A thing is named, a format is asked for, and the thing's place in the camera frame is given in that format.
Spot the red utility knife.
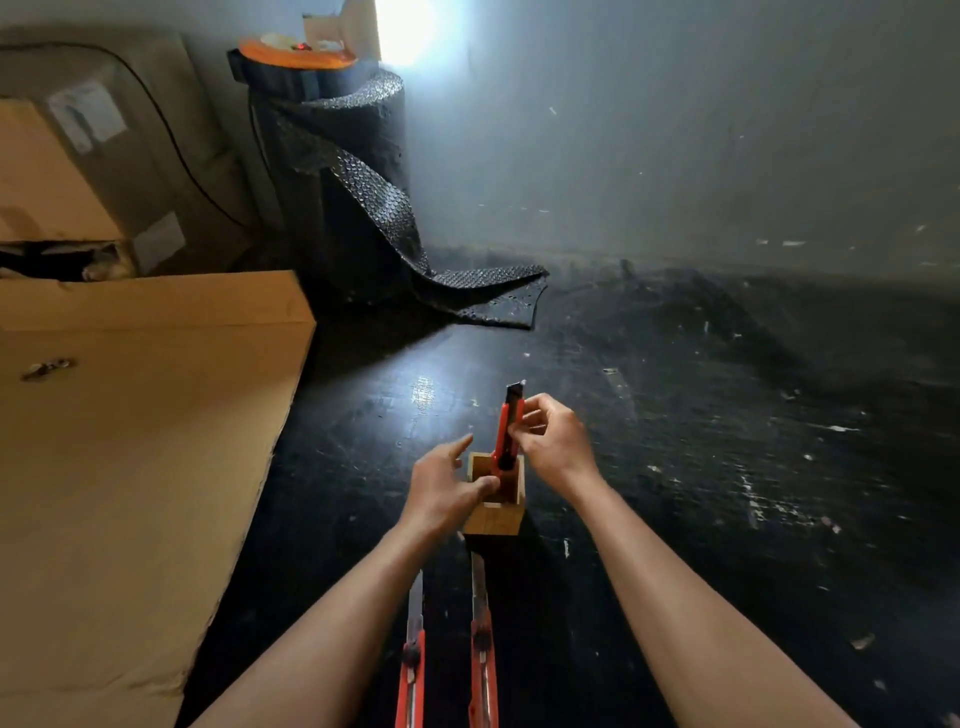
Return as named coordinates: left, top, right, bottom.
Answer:
left=468, top=551, right=500, bottom=728
left=491, top=381, right=527, bottom=475
left=394, top=570, right=426, bottom=728

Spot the orange tape roll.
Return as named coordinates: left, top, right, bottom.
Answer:
left=238, top=33, right=358, bottom=72

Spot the black cable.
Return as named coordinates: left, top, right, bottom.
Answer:
left=0, top=41, right=252, bottom=230

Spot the person's right forearm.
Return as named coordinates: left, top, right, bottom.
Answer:
left=564, top=474, right=860, bottom=728

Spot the flat cardboard sheet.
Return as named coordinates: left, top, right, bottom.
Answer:
left=0, top=270, right=317, bottom=728

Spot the person's right hand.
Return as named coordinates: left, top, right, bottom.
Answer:
left=509, top=393, right=603, bottom=504

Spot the person's left hand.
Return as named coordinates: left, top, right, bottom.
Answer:
left=402, top=433, right=501, bottom=540

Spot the person's left forearm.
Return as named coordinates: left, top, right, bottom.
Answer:
left=191, top=517, right=451, bottom=728

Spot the black bubble wrap roll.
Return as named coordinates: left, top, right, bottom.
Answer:
left=227, top=49, right=550, bottom=331

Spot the wooden holder block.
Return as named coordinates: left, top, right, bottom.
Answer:
left=462, top=451, right=527, bottom=539

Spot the large cardboard box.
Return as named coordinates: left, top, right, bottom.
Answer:
left=0, top=28, right=256, bottom=282

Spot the small cardboard piece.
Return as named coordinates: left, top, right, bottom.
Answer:
left=302, top=0, right=382, bottom=61

